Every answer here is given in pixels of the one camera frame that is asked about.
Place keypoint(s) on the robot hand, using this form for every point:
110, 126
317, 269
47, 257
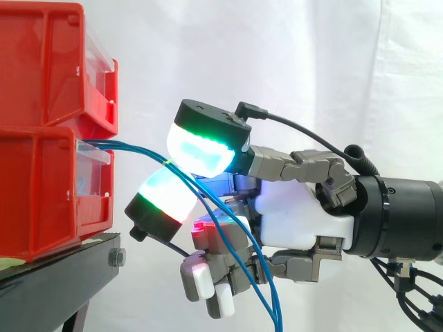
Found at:
294, 214

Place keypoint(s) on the red plastic bin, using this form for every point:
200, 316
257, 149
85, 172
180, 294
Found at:
34, 193
41, 69

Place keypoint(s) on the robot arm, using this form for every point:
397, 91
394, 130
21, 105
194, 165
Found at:
405, 218

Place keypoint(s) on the black stand with green tape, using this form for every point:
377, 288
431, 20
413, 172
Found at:
52, 287

